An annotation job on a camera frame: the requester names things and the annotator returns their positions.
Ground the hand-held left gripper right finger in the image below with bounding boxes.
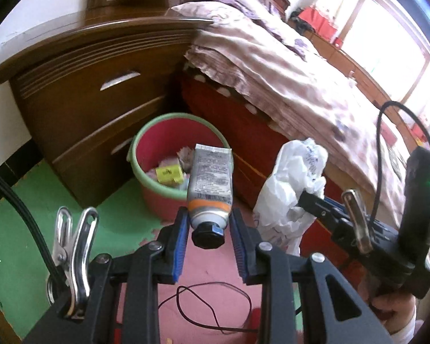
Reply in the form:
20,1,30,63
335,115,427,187
230,208,395,344

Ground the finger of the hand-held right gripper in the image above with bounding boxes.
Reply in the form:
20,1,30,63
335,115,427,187
297,190,339,224
324,197,346,211

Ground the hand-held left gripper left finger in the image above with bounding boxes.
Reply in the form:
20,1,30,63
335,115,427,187
23,208,190,344

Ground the white printed plastic bag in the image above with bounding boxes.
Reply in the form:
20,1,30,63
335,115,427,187
253,138,328,257

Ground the yellow-green hang card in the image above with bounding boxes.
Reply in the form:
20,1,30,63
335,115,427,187
155,165,185,187

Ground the grey cream tube black cap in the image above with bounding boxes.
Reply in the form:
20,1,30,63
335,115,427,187
186,143,235,249

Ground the white feather shuttlecock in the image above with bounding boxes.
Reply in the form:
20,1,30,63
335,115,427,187
177,147,196,171

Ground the red bucket with green rim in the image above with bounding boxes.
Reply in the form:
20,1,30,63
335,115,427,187
126,113,233,221

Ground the person's right forearm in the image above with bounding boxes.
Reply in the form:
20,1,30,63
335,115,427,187
390,315,421,344

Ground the person's right hand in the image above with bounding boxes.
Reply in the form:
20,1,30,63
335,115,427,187
373,288,415,332

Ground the metal spring clip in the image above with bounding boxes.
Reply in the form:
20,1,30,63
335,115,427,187
46,206,99,319
341,189,373,253

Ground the pink foam floor mat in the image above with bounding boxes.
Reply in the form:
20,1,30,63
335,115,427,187
115,201,309,344

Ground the wooden low cabinet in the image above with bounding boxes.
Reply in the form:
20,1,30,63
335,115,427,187
308,30,416,151

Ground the pink frilled bedsheet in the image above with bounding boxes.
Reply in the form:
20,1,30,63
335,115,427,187
165,2,430,269

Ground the brown wooden nightstand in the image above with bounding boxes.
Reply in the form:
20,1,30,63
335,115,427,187
0,11,216,208

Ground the bright window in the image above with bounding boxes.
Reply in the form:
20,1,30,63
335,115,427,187
339,0,430,115

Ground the red cloth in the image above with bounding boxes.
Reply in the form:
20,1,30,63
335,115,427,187
297,5,341,47

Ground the thin dark wire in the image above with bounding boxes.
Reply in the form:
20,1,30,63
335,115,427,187
158,282,253,334

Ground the black braided cable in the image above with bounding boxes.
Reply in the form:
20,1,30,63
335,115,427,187
0,167,67,287
376,100,430,223

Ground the silver drawer handle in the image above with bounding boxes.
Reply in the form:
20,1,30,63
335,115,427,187
99,70,142,92
111,138,137,155

